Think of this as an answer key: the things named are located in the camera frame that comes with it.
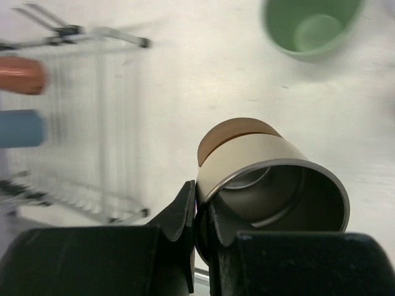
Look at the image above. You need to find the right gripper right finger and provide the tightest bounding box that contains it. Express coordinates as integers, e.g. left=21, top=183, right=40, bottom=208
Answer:
left=207, top=197, right=394, bottom=295

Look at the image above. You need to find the beige brown cup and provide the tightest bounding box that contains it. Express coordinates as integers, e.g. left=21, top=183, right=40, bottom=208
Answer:
left=195, top=118, right=350, bottom=261

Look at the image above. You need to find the light green cup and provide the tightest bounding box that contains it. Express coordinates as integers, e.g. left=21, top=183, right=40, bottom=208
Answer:
left=260, top=0, right=366, bottom=62

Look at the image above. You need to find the blue cup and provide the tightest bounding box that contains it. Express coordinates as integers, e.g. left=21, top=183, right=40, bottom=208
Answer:
left=1, top=109, right=46, bottom=149

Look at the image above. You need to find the pink ceramic mug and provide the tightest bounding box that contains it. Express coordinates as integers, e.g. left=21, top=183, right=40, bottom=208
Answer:
left=1, top=56, right=48, bottom=96

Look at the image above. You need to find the silver wire dish rack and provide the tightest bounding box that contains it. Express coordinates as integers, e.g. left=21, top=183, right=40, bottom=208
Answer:
left=1, top=1, right=153, bottom=226

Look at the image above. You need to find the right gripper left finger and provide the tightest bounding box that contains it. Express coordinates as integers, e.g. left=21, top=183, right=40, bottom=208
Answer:
left=1, top=181, right=195, bottom=295

